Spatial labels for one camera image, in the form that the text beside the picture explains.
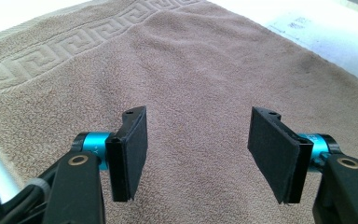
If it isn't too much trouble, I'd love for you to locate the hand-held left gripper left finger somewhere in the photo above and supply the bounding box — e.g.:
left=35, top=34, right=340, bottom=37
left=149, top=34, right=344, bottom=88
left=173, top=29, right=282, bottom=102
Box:
left=73, top=105, right=148, bottom=203

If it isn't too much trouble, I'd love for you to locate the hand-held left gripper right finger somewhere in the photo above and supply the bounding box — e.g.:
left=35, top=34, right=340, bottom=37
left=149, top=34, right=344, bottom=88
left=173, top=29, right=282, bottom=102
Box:
left=247, top=105, right=343, bottom=205

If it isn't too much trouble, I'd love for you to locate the white foam mat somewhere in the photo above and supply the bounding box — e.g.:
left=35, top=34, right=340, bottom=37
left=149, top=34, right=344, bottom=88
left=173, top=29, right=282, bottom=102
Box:
left=0, top=0, right=358, bottom=203

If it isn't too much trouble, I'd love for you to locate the beige terry towel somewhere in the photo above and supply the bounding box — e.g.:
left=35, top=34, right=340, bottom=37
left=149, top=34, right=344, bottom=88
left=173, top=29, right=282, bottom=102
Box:
left=0, top=0, right=358, bottom=224

